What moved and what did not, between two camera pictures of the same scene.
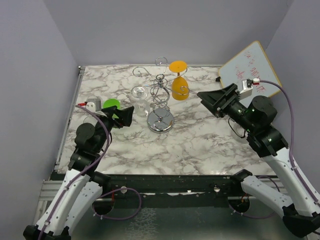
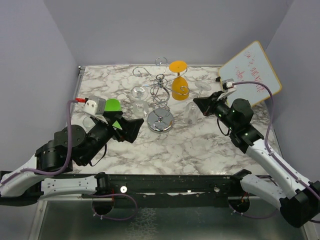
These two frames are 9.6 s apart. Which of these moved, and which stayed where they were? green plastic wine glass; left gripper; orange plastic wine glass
Moved: left gripper
Stayed: orange plastic wine glass; green plastic wine glass
